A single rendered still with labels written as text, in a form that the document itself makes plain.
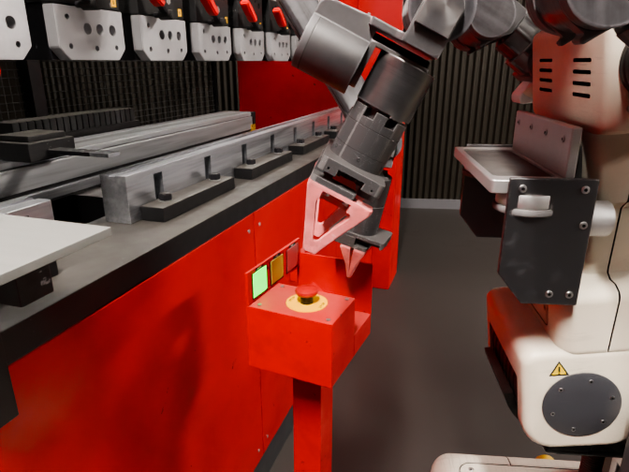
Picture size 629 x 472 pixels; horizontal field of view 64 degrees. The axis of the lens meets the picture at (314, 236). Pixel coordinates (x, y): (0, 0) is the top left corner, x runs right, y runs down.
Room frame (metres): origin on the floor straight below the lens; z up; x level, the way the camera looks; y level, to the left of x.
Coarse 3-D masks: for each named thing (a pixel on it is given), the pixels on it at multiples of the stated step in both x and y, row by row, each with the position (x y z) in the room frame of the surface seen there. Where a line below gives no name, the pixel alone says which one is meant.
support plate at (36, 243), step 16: (0, 224) 0.54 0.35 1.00; (16, 224) 0.54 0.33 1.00; (32, 224) 0.54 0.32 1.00; (48, 224) 0.54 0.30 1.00; (64, 224) 0.54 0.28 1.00; (80, 224) 0.54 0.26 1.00; (0, 240) 0.48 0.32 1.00; (16, 240) 0.48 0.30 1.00; (32, 240) 0.48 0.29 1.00; (48, 240) 0.48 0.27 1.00; (64, 240) 0.48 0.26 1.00; (80, 240) 0.48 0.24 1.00; (96, 240) 0.50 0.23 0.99; (0, 256) 0.44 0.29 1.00; (16, 256) 0.44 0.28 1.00; (32, 256) 0.44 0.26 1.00; (48, 256) 0.44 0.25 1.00; (64, 256) 0.46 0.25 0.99; (0, 272) 0.40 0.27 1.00; (16, 272) 0.41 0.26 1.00
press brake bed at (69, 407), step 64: (192, 256) 0.90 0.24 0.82; (256, 256) 1.17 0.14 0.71; (128, 320) 0.72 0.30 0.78; (192, 320) 0.88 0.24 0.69; (64, 384) 0.58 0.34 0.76; (128, 384) 0.70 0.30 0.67; (192, 384) 0.86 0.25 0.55; (256, 384) 1.14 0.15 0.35; (0, 448) 0.48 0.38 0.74; (64, 448) 0.56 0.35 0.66; (128, 448) 0.68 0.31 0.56; (192, 448) 0.84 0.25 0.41; (256, 448) 1.13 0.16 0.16
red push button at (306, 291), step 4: (304, 284) 0.79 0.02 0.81; (308, 284) 0.79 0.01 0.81; (296, 288) 0.78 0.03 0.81; (300, 288) 0.77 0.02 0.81; (304, 288) 0.77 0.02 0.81; (308, 288) 0.77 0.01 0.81; (312, 288) 0.77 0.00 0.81; (316, 288) 0.78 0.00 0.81; (296, 292) 0.77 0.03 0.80; (300, 292) 0.77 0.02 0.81; (304, 292) 0.76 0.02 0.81; (308, 292) 0.76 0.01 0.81; (312, 292) 0.76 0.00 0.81; (316, 292) 0.77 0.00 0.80; (300, 296) 0.76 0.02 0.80; (304, 296) 0.76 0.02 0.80; (308, 296) 0.76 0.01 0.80; (312, 296) 0.76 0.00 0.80; (300, 300) 0.78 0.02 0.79; (304, 300) 0.77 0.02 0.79; (308, 300) 0.77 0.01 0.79; (312, 300) 0.77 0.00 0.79; (308, 304) 0.77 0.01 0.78
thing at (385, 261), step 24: (360, 0) 2.55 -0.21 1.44; (384, 0) 2.52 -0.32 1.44; (240, 72) 2.76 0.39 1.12; (264, 72) 2.71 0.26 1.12; (288, 72) 2.67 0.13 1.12; (240, 96) 2.76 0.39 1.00; (264, 96) 2.71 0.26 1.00; (288, 96) 2.67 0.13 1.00; (312, 96) 2.63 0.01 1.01; (264, 120) 2.71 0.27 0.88; (288, 120) 2.67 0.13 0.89; (384, 168) 2.51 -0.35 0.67; (384, 216) 2.50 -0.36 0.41; (384, 264) 2.50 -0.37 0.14
